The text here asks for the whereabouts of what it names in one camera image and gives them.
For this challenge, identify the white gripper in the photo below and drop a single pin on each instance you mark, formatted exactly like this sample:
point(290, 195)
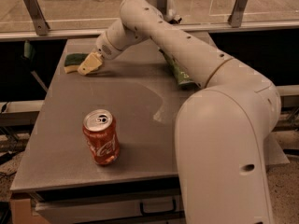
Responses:
point(104, 48)

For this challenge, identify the green and yellow sponge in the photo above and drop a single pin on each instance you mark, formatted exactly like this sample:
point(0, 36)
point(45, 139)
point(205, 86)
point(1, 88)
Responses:
point(73, 61)

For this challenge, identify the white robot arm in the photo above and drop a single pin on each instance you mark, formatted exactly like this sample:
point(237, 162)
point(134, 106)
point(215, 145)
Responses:
point(220, 130)

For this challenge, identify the green jalapeno chip bag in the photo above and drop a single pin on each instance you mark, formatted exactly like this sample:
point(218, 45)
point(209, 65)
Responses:
point(183, 80)

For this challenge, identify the red coca-cola can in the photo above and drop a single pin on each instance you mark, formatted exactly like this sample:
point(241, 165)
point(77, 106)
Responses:
point(99, 128)

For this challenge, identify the grey cabinet drawer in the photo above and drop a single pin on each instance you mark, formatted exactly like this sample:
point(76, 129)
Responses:
point(101, 211)

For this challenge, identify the metal window rail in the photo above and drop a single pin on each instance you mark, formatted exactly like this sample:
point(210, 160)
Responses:
point(224, 27)

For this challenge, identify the left metal rail bracket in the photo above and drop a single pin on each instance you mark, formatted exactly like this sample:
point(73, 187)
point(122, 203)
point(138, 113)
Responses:
point(36, 15)

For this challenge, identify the right metal rail bracket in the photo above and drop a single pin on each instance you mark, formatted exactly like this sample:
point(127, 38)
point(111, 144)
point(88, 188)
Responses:
point(236, 17)

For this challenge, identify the black drawer handle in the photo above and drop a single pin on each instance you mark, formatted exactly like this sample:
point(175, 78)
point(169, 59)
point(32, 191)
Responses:
point(158, 206)

